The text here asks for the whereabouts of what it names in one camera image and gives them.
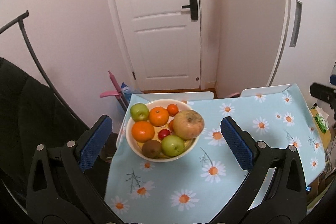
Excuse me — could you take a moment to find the brown kiwi with sticker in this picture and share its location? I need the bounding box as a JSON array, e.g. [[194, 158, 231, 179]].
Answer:
[[142, 140, 162, 158]]

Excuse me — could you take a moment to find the green apple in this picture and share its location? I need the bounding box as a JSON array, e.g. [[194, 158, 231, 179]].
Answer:
[[161, 135, 185, 157], [130, 103, 149, 122]]

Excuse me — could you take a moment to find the large yellow-brown pear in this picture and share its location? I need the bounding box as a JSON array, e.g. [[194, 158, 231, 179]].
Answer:
[[173, 110, 205, 140]]

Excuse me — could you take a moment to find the small red tomato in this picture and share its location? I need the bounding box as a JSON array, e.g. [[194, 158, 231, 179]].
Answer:
[[158, 129, 171, 141]]

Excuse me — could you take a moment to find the orange tangerine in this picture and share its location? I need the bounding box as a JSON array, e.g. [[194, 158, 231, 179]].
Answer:
[[168, 119, 174, 132]]

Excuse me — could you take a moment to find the green white package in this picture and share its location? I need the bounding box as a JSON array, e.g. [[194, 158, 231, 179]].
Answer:
[[314, 112, 329, 134]]

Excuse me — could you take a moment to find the white wardrobe door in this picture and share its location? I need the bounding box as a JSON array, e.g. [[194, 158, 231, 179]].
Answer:
[[268, 0, 335, 105]]

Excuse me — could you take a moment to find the white chair back right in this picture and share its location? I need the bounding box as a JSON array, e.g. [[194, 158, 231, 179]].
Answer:
[[240, 84, 291, 97]]

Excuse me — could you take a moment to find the black garment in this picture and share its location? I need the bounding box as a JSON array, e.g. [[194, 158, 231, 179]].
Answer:
[[1, 59, 88, 206]]

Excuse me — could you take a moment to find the daisy print blue tablecloth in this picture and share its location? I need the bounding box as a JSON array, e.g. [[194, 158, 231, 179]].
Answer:
[[105, 84, 325, 223]]

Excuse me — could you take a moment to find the orange at bowl left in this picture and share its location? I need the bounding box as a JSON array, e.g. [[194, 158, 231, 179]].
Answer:
[[131, 121, 155, 143]]

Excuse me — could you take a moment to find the green apple in bowl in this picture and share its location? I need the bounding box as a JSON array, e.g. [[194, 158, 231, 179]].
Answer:
[[161, 135, 185, 157]]

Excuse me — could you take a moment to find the large orange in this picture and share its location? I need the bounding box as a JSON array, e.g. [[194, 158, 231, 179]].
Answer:
[[149, 106, 170, 127]]

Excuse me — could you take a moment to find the small tangerine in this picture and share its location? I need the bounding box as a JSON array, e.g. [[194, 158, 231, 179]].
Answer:
[[166, 103, 179, 117]]

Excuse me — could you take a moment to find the black clothing rack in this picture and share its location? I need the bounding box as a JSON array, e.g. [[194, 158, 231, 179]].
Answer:
[[0, 9, 90, 130]]

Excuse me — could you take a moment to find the black door handle lock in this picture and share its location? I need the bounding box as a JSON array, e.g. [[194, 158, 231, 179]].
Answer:
[[182, 0, 199, 21]]

